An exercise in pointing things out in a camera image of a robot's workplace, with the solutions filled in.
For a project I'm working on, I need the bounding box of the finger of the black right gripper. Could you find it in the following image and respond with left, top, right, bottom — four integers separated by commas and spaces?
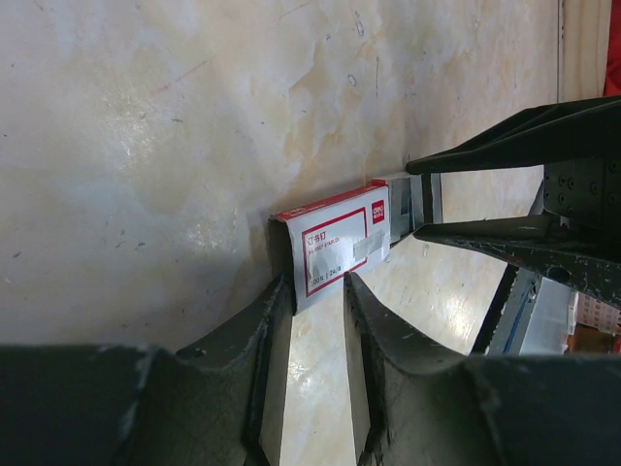
406, 96, 620, 175
413, 216, 620, 308

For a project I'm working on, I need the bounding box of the aluminium rail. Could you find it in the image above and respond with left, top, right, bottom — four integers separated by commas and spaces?
473, 264, 583, 358

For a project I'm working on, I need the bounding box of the wooden tray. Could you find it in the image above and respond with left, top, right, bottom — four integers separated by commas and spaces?
557, 0, 612, 102

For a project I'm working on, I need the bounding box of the red white staple box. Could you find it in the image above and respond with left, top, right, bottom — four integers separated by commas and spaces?
268, 181, 390, 314

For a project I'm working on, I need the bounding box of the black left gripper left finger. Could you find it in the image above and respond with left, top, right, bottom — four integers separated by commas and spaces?
1, 276, 294, 465

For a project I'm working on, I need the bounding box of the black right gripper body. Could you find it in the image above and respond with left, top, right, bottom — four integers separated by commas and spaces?
543, 156, 620, 231

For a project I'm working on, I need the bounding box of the red cloth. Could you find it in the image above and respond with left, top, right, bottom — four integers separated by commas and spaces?
603, 38, 621, 96

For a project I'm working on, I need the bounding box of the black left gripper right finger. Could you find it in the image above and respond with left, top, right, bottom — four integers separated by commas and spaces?
343, 273, 620, 465

